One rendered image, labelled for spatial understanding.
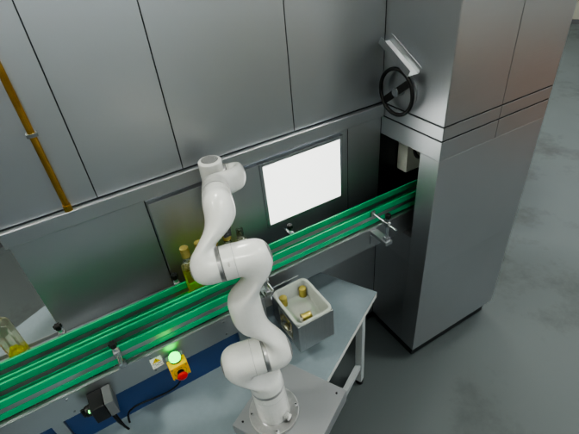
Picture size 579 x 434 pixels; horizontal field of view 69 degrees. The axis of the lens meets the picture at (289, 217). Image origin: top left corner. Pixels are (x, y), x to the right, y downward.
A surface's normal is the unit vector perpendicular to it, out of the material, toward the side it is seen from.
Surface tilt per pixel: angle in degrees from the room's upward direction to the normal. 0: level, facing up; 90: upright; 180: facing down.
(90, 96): 90
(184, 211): 90
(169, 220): 90
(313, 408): 2
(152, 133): 90
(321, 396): 2
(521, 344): 0
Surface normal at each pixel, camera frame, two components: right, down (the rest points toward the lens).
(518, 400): -0.09, -0.80
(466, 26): 0.51, 0.48
